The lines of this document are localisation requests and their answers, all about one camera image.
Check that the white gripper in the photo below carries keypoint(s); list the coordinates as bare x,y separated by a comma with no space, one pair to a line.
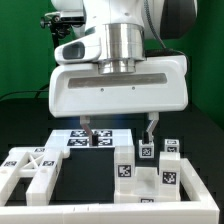
157,85

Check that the white tagged cube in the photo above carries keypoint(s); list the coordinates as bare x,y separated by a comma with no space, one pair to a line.
171,145
146,151

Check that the white chair seat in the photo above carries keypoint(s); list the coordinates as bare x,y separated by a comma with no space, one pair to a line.
146,188

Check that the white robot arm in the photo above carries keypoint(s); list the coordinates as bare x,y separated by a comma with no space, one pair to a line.
108,71

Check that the white U-shaped fence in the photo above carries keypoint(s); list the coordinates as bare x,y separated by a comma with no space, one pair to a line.
201,209

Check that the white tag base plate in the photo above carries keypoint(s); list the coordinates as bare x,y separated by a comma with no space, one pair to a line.
78,138

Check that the white chair back frame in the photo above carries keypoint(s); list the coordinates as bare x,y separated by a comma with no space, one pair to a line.
41,164

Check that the black camera stand pole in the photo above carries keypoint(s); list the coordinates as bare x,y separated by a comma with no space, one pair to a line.
58,28

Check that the grey camera on stand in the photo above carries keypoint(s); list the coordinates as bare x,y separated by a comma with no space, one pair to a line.
70,17

